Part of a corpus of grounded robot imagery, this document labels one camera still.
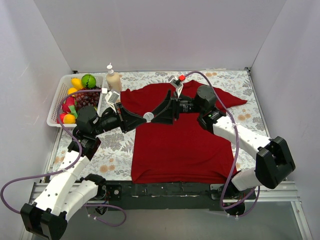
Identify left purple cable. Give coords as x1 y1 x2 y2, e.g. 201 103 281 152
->
0 87 127 227

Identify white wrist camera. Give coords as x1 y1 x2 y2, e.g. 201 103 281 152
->
105 89 120 112
168 75 186 98

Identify white plastic fruit basket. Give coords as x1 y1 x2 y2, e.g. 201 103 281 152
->
46 73 106 128

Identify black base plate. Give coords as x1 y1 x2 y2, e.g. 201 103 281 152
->
77 179 257 212

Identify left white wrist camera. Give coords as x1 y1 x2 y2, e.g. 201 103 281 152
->
105 89 120 112

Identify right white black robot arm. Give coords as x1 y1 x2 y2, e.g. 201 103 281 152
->
151 85 296 199

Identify purple toy grapes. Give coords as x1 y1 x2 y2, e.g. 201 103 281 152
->
75 92 101 109

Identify round patterned brooch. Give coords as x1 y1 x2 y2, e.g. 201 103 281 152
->
143 112 154 123

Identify green toy apple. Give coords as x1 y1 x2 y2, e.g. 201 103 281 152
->
81 74 97 89

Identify orange toy fruit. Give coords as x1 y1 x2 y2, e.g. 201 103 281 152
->
67 87 78 97

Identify floral tablecloth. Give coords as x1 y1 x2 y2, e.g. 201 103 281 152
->
47 69 269 181

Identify cream lotion pump bottle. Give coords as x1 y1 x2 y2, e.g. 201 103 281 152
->
106 62 122 93

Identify pink toy dragon fruit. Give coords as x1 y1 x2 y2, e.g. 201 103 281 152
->
61 96 76 114

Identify red yellow toy peach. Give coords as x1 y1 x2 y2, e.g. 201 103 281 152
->
57 112 76 124

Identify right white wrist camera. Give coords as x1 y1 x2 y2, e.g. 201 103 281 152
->
168 75 186 98

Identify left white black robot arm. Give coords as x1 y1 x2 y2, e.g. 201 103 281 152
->
20 102 154 240

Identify aluminium frame rail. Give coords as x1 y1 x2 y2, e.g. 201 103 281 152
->
19 181 313 240

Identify yellow toy mango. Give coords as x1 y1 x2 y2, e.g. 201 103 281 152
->
71 78 84 90

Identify red t-shirt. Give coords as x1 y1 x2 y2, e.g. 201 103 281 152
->
120 83 247 184

